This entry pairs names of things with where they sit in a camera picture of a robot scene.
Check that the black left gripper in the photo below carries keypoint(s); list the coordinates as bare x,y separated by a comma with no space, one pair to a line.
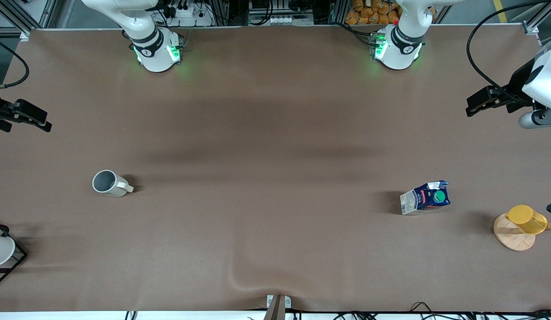
517,89

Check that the grey ceramic mug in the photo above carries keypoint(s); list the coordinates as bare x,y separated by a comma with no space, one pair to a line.
109,183

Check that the blue white milk carton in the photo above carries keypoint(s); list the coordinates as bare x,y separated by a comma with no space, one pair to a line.
424,199

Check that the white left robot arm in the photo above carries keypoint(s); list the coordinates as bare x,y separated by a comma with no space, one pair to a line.
400,44

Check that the yellow plastic cup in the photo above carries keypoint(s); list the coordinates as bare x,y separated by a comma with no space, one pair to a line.
526,218

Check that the white cup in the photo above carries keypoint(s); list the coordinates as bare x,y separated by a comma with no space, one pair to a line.
0,250

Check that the round wooden cup stand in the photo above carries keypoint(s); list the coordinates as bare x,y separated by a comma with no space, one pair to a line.
511,238

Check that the orange snack bags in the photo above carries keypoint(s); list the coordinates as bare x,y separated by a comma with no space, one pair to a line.
369,13

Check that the white power strip with plugs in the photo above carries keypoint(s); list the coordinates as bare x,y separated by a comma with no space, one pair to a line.
191,15

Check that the long white power strip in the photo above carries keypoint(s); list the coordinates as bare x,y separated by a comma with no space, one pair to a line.
291,20

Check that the brown table cover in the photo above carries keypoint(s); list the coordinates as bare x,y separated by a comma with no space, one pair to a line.
275,249

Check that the aluminium frame profile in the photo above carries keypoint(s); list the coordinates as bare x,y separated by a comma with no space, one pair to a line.
540,18
17,20

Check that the metal clamp bracket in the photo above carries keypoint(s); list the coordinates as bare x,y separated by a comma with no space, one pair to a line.
277,304

